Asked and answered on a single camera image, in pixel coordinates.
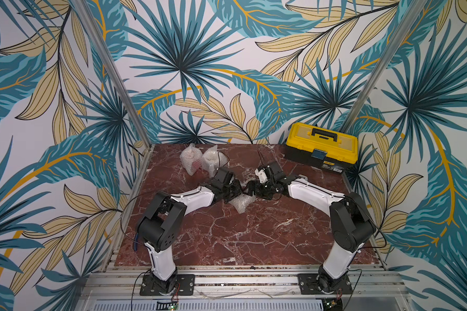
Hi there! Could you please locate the clear bubble wrap sheet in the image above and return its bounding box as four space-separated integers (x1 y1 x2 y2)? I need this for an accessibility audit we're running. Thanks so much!
201 145 228 178
180 143 203 176
228 181 256 214

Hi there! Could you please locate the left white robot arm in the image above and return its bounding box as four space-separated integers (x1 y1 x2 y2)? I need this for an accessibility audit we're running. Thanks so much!
136 167 242 282

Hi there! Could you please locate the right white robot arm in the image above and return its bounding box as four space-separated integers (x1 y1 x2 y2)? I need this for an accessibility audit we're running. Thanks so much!
249 161 377 284

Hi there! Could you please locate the yellow black toolbox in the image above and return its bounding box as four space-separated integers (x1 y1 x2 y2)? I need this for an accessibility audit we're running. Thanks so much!
285 123 359 174

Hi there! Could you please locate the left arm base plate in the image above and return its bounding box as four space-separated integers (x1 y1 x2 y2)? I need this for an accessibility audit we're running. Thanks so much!
140 273 196 297

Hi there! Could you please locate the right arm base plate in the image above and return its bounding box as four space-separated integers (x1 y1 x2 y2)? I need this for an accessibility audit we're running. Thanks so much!
297 273 353 295

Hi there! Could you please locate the front aluminium rail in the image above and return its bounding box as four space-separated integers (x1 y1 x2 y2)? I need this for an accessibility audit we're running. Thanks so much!
75 265 412 310

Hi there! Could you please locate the right aluminium frame post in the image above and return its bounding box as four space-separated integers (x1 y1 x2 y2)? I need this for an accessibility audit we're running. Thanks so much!
340 0 427 133

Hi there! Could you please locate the aluminium frame post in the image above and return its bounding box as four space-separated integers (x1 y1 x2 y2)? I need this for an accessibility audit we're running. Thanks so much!
72 0 153 150
340 0 427 133

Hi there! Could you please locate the left aluminium frame post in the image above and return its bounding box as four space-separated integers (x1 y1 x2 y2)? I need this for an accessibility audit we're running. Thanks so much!
72 0 153 150

